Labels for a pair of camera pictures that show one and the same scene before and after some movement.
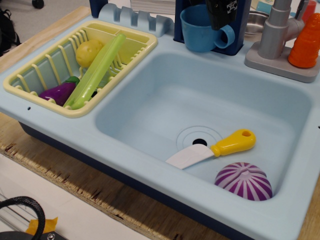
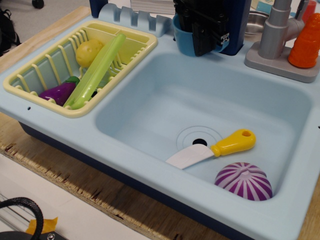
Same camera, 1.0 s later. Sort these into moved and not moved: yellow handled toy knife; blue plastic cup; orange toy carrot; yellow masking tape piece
Moved: blue plastic cup
Not moved: yellow masking tape piece; orange toy carrot; yellow handled toy knife
